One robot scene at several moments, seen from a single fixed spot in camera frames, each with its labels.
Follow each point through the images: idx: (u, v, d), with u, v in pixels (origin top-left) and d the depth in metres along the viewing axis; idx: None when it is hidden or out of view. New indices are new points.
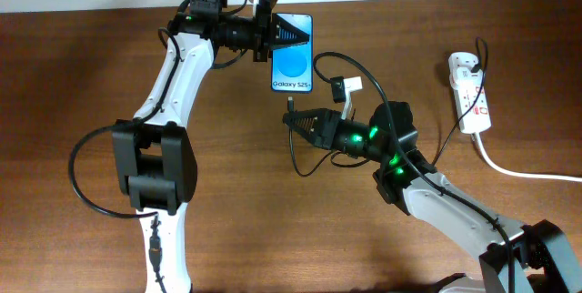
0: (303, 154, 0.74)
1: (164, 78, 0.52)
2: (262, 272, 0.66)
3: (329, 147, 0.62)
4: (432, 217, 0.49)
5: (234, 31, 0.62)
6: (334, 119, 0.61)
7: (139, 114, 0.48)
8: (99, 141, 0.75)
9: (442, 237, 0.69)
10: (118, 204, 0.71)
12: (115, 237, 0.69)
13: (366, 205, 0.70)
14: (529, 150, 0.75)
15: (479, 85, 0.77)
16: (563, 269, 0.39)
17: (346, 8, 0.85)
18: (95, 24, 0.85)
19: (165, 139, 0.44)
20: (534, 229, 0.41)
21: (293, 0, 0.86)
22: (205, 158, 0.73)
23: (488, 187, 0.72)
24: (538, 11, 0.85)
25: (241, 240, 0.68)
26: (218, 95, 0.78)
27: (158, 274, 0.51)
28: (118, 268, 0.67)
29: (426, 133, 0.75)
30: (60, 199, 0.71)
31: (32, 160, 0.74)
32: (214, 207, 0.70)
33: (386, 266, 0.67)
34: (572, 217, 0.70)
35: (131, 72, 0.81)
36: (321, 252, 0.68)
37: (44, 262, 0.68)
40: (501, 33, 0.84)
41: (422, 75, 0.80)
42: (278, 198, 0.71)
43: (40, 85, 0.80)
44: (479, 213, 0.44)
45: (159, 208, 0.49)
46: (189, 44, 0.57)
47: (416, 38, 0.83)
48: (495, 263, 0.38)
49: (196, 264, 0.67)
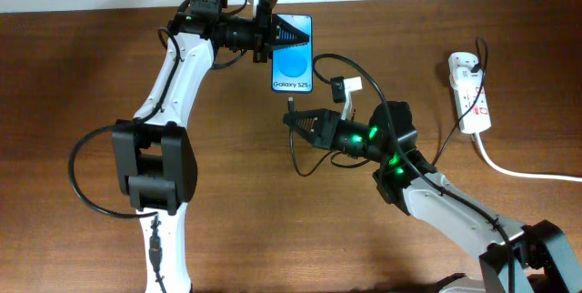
0: (303, 154, 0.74)
1: (164, 78, 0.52)
2: (260, 273, 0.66)
3: (329, 146, 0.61)
4: (432, 218, 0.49)
5: (234, 32, 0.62)
6: (333, 119, 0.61)
7: (140, 114, 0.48)
8: (99, 141, 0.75)
9: (441, 237, 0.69)
10: (118, 204, 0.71)
12: (115, 236, 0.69)
13: (365, 206, 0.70)
14: (529, 150, 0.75)
15: (480, 85, 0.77)
16: (562, 270, 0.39)
17: (346, 9, 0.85)
18: (95, 25, 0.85)
19: (166, 140, 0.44)
20: (533, 229, 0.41)
21: (295, 0, 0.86)
22: (205, 158, 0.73)
23: (488, 187, 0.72)
24: (538, 12, 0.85)
25: (241, 240, 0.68)
26: (218, 95, 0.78)
27: (158, 274, 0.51)
28: (118, 268, 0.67)
29: (426, 134, 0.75)
30: (60, 199, 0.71)
31: (33, 161, 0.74)
32: (214, 209, 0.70)
33: (386, 267, 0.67)
34: (572, 216, 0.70)
35: (132, 72, 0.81)
36: (321, 253, 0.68)
37: (44, 260, 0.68)
40: (501, 34, 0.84)
41: (422, 76, 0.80)
42: (279, 199, 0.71)
43: (41, 85, 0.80)
44: (479, 213, 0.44)
45: (158, 208, 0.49)
46: (189, 44, 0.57)
47: (416, 38, 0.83)
48: (495, 262, 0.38)
49: (197, 264, 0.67)
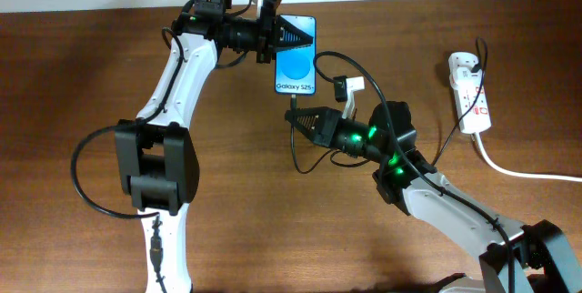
0: (304, 153, 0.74)
1: (168, 79, 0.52)
2: (258, 273, 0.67)
3: (329, 145, 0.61)
4: (431, 218, 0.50)
5: (237, 32, 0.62)
6: (334, 117, 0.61)
7: (143, 114, 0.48)
8: (100, 141, 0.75)
9: (442, 237, 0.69)
10: (119, 203, 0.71)
12: (115, 235, 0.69)
13: (365, 206, 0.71)
14: (529, 150, 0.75)
15: (480, 85, 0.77)
16: (563, 270, 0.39)
17: (347, 10, 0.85)
18: (95, 25, 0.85)
19: (168, 140, 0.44)
20: (533, 229, 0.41)
21: (296, 1, 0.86)
22: (205, 158, 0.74)
23: (488, 186, 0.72)
24: (539, 13, 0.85)
25: (241, 240, 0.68)
26: (218, 95, 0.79)
27: (158, 274, 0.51)
28: (119, 268, 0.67)
29: (426, 133, 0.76)
30: (60, 199, 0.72)
31: (33, 161, 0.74)
32: (214, 209, 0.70)
33: (386, 268, 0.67)
34: (572, 216, 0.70)
35: (132, 72, 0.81)
36: (320, 253, 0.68)
37: (45, 259, 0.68)
40: (502, 35, 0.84)
41: (422, 76, 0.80)
42: (279, 199, 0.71)
43: (41, 85, 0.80)
44: (479, 213, 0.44)
45: (160, 208, 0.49)
46: (193, 45, 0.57)
47: (416, 38, 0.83)
48: (495, 262, 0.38)
49: (197, 264, 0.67)
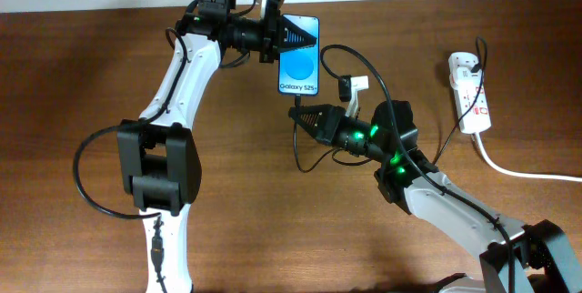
0: (304, 152, 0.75)
1: (170, 79, 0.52)
2: (257, 273, 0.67)
3: (331, 143, 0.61)
4: (432, 217, 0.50)
5: (242, 33, 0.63)
6: (336, 115, 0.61)
7: (145, 114, 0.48)
8: (100, 142, 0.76)
9: (441, 237, 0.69)
10: (119, 203, 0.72)
12: (115, 234, 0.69)
13: (365, 206, 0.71)
14: (528, 150, 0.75)
15: (479, 85, 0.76)
16: (563, 270, 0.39)
17: (347, 11, 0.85)
18: (95, 25, 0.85)
19: (172, 140, 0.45)
20: (533, 229, 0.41)
21: (297, 1, 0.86)
22: (206, 158, 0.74)
23: (487, 186, 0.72)
24: (540, 13, 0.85)
25: (240, 240, 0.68)
26: (217, 95, 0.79)
27: (158, 274, 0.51)
28: (119, 268, 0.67)
29: (426, 134, 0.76)
30: (58, 199, 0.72)
31: (32, 161, 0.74)
32: (214, 208, 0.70)
33: (386, 268, 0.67)
34: (573, 216, 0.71)
35: (132, 72, 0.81)
36: (320, 253, 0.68)
37: (44, 260, 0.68)
40: (502, 35, 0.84)
41: (422, 76, 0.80)
42: (278, 199, 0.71)
43: (40, 85, 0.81)
44: (480, 213, 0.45)
45: (162, 209, 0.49)
46: (196, 45, 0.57)
47: (416, 38, 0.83)
48: (495, 261, 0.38)
49: (197, 264, 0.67)
